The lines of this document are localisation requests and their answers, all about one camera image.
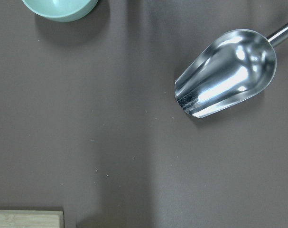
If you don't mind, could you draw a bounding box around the metal scoop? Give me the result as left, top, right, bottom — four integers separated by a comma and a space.
174, 23, 288, 118

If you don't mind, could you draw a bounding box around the mint green bowl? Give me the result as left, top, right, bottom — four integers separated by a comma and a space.
22, 0, 98, 22

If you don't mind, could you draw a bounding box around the bamboo cutting board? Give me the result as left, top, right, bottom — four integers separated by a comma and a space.
0, 210, 65, 228

